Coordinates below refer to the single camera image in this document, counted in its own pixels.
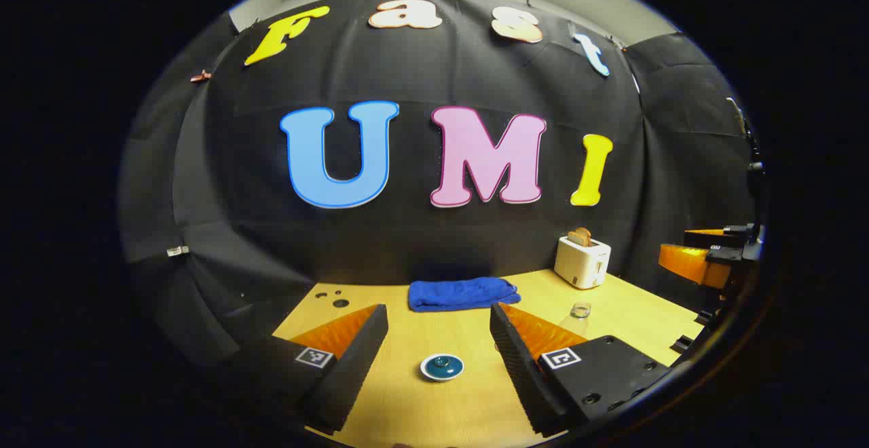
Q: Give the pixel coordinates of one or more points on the brown bread slice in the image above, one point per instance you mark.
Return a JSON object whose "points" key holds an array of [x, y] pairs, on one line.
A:
{"points": [[580, 236]]}

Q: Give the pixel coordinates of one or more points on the white teacup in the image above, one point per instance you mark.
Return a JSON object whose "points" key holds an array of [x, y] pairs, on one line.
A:
{"points": [[442, 378]]}

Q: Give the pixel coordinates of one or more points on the white cloth clip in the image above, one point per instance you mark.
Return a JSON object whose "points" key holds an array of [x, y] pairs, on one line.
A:
{"points": [[178, 251]]}

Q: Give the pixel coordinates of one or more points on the clear plastic water bottle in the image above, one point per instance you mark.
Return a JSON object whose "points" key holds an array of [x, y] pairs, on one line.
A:
{"points": [[580, 310]]}

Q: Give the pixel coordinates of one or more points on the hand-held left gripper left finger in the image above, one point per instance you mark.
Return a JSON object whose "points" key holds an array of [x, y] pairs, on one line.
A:
{"points": [[353, 366]]}

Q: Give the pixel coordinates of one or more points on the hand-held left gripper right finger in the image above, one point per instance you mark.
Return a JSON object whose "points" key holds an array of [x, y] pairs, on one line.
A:
{"points": [[523, 373]]}

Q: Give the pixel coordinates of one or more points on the blue folded towel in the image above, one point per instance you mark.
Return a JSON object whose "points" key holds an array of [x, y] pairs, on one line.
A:
{"points": [[461, 294]]}

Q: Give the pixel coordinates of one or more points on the red cloth clip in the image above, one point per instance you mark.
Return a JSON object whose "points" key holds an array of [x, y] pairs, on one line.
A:
{"points": [[200, 76]]}

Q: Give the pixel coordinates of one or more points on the white toaster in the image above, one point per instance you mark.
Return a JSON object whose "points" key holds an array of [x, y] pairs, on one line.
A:
{"points": [[580, 265]]}

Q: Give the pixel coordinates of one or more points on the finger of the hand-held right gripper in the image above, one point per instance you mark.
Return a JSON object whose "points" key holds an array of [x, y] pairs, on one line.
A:
{"points": [[692, 263], [713, 236]]}

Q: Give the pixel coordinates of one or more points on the black backdrop cloth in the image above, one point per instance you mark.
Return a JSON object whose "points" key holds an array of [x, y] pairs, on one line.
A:
{"points": [[407, 244]]}

